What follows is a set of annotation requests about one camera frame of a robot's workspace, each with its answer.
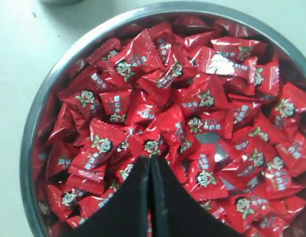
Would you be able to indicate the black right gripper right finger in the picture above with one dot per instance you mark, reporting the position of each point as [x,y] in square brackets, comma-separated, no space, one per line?
[175,213]

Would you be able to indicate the stainless steel cup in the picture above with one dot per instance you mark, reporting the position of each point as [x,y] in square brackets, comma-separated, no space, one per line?
[60,2]

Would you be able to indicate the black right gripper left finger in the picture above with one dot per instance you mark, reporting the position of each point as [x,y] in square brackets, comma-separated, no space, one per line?
[126,213]

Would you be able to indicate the stainless steel bowl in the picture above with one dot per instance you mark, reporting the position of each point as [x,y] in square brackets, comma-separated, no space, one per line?
[70,63]

